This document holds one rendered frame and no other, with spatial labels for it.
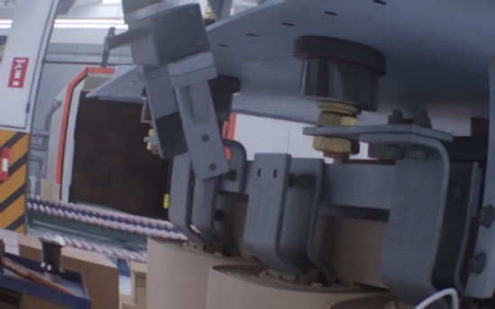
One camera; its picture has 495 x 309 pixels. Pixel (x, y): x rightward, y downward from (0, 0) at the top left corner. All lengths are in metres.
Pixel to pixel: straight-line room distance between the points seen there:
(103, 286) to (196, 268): 0.91
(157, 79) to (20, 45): 10.64
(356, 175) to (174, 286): 0.55
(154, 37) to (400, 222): 0.29
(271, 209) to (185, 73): 0.47
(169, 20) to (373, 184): 0.37
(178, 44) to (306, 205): 0.48
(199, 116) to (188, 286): 0.77
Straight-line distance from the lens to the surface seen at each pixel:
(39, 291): 1.70
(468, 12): 0.63
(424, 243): 0.77
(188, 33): 0.76
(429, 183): 0.78
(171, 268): 1.53
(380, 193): 1.00
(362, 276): 1.11
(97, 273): 2.36
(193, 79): 0.73
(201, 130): 0.76
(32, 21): 11.56
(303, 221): 1.19
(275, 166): 1.18
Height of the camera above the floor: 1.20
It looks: 2 degrees up
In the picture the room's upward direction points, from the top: 7 degrees clockwise
